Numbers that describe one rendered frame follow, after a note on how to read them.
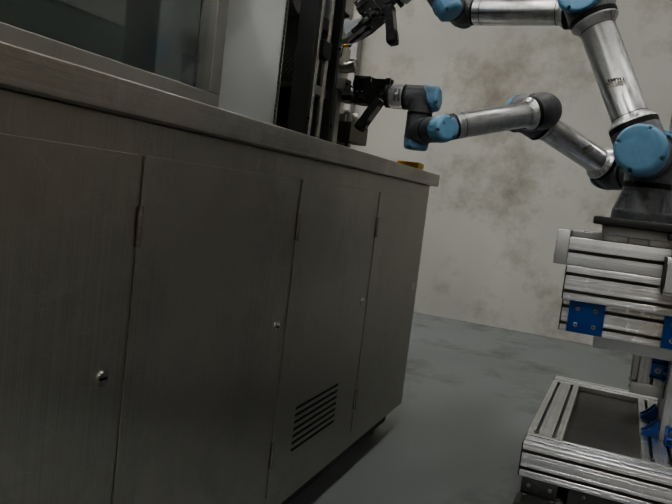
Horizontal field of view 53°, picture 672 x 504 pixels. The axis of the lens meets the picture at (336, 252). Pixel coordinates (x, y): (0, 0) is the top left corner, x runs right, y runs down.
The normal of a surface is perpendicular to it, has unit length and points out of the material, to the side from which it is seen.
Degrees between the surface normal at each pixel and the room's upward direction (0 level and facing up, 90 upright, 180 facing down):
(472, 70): 90
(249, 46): 90
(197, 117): 90
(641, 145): 97
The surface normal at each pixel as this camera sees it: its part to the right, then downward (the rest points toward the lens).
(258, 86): -0.38, 0.04
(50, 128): 0.92, 0.15
